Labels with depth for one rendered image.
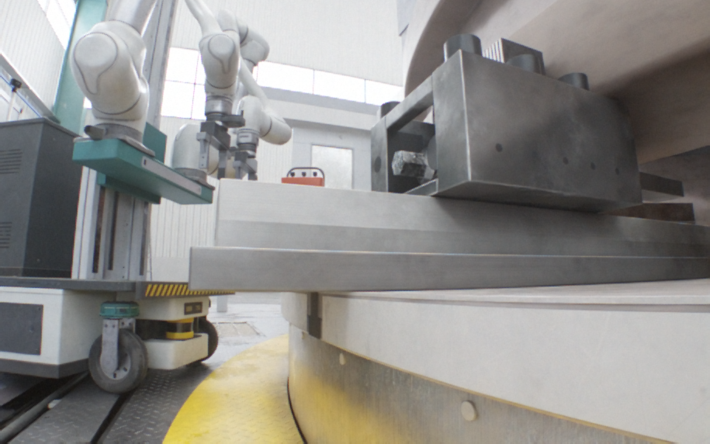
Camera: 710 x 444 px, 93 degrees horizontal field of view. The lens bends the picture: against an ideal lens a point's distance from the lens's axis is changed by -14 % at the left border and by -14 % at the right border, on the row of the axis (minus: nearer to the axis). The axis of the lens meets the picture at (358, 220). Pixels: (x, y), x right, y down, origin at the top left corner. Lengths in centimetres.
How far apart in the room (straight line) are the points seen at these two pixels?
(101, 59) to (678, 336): 115
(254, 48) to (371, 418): 178
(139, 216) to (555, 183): 144
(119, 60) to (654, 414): 116
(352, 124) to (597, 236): 445
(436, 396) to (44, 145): 142
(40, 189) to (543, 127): 144
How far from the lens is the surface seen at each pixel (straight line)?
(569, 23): 102
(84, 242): 146
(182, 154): 171
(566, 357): 26
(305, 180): 183
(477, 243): 66
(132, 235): 168
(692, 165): 523
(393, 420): 47
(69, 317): 129
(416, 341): 36
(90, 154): 130
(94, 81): 116
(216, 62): 119
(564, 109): 77
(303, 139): 502
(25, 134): 160
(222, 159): 136
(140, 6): 131
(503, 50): 92
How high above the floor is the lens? 32
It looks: 9 degrees up
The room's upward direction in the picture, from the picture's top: straight up
